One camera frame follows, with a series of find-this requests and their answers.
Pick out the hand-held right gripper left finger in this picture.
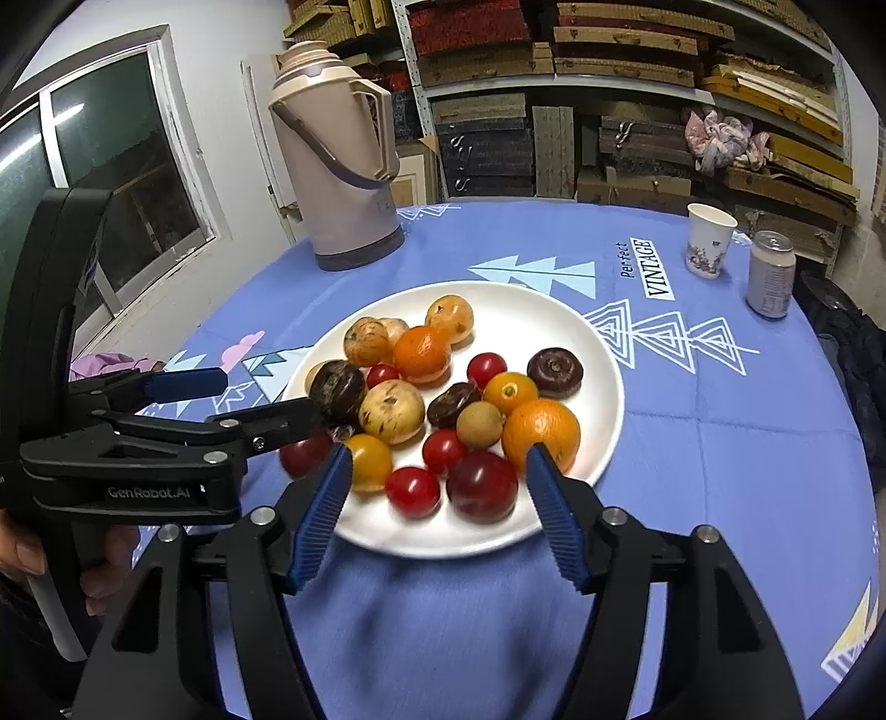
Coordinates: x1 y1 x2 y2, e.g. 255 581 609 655
73 443 356 720

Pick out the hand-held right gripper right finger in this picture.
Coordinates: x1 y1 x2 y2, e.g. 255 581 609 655
527 443 807 720

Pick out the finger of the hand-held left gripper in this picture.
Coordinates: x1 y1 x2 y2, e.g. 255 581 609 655
90 398 326 464
69 369 229 416

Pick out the dark red plum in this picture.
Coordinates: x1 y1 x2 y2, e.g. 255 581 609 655
279 430 334 479
446 450 519 523

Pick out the orange tomato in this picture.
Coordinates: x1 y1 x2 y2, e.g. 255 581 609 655
482 372 539 415

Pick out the white plate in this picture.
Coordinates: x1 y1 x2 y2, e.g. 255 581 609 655
280 280 626 555

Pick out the person's left hand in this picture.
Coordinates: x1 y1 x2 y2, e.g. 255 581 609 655
0 516 143 619

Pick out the dark purple passion fruit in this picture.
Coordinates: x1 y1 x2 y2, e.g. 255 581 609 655
527 347 584 400
308 360 367 426
427 382 482 429

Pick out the yellow tomato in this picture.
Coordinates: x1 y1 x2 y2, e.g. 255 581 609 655
344 434 394 493

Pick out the purple cloth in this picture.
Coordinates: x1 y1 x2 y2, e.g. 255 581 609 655
69 352 167 382

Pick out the large orange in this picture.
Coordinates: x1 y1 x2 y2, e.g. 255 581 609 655
502 399 581 475

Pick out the brown longan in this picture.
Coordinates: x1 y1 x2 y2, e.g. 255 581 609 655
456 402 504 449

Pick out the orange mandarin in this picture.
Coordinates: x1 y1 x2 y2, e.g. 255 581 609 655
394 325 453 385

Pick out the blue printed tablecloth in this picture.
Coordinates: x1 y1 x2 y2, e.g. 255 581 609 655
131 200 886 720

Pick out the beige thermos jug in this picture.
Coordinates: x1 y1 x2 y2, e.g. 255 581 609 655
267 40 406 272

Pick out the glass window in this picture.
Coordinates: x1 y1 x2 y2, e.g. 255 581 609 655
0 26 226 333

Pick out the white door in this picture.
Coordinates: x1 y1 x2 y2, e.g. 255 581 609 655
241 59 298 243

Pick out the white paper cup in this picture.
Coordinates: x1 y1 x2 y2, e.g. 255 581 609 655
685 203 739 280

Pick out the white drink can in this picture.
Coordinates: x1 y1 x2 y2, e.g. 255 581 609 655
746 230 796 320

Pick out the black bag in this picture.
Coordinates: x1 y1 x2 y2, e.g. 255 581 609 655
796 270 886 486

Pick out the white metal shelf rack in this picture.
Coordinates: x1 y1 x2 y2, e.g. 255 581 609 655
391 0 859 209

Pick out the pink floral cloth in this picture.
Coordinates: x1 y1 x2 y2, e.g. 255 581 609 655
684 111 771 177

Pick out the picture frame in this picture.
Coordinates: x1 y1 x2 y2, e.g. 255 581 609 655
391 135 444 209

